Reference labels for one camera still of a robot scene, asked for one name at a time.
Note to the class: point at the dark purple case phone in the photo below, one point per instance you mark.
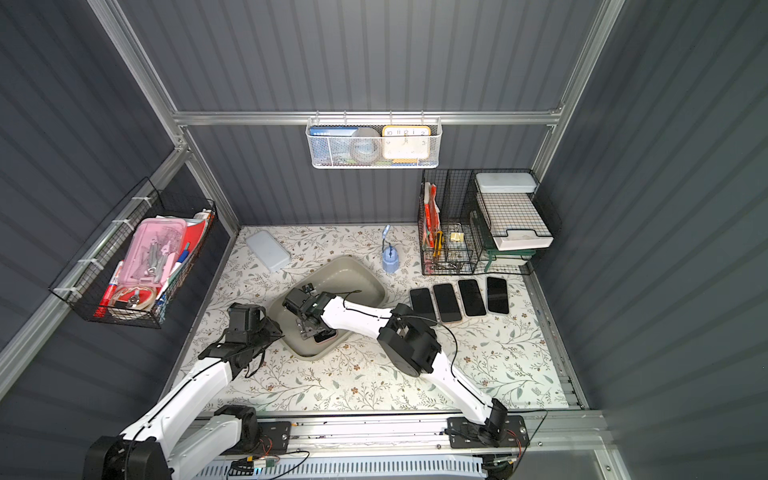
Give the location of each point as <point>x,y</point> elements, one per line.
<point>422,304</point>

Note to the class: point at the black phone dark case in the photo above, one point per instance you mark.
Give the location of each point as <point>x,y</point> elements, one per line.
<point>472,300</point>

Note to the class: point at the light blue case phone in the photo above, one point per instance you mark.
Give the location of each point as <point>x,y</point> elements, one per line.
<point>497,295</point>

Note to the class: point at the yellow alarm clock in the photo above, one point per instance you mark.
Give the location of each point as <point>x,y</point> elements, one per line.
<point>406,144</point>

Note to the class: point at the yellow utility knife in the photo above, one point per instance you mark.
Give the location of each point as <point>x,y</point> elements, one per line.
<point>438,244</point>

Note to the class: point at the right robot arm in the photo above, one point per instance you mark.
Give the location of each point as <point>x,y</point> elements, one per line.
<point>412,346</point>

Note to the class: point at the pink pencil case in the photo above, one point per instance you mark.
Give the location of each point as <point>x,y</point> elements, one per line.
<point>154,248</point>

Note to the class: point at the blue box in basket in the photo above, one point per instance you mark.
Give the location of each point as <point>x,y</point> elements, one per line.
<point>330,145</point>

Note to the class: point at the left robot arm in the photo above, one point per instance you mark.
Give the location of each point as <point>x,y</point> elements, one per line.
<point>154,446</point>

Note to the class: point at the white wire wall basket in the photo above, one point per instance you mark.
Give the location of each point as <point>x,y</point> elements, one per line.
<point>434,123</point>

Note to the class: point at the checked notebook stack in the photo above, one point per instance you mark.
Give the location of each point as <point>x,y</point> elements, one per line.
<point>505,200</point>

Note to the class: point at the beige storage box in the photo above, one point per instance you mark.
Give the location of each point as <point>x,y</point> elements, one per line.
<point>340,275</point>

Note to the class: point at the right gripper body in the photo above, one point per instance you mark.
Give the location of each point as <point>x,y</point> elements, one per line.
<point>308,321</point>

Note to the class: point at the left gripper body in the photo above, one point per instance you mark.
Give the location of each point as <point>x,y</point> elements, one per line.
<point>264,330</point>

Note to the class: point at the grey tape roll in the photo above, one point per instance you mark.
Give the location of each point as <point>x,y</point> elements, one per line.
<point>365,146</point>

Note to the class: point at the white flat case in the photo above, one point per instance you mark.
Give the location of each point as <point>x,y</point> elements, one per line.
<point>268,250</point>

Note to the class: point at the black wire side basket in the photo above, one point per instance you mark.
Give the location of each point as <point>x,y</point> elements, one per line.
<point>89,286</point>

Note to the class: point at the cream case phone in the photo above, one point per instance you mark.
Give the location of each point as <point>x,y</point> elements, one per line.
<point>447,303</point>

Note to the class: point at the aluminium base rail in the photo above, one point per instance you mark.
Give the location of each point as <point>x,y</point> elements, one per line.
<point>537,443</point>

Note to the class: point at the pink case phone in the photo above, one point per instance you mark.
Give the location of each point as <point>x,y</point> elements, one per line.
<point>325,336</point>

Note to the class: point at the black wire desk organizer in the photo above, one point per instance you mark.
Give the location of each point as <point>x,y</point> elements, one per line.
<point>455,198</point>

